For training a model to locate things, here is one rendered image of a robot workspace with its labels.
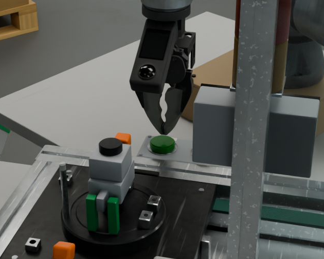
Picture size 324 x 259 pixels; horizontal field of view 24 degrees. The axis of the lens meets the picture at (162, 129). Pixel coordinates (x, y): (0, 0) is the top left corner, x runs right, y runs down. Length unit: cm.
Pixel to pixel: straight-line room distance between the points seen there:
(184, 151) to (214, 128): 44
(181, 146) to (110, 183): 28
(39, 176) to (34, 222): 14
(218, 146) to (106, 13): 358
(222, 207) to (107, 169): 22
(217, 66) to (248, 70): 82
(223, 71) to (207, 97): 73
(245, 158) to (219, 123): 4
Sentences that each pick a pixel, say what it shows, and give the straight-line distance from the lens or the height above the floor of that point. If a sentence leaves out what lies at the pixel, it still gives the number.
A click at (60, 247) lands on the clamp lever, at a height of 107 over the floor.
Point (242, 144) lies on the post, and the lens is 71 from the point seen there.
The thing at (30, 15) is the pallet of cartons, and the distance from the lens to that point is 407.
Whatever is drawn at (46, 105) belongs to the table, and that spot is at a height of 86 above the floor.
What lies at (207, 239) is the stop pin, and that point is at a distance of 99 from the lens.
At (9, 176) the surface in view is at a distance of 132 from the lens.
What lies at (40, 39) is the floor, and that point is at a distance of 401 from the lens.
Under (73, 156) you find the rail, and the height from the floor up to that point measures 96.
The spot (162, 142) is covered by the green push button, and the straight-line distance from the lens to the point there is 118.
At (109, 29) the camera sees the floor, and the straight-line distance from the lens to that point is 410.
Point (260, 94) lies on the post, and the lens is 68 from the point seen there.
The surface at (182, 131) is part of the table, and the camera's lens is 143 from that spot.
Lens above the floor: 159
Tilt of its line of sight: 31 degrees down
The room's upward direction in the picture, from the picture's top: straight up
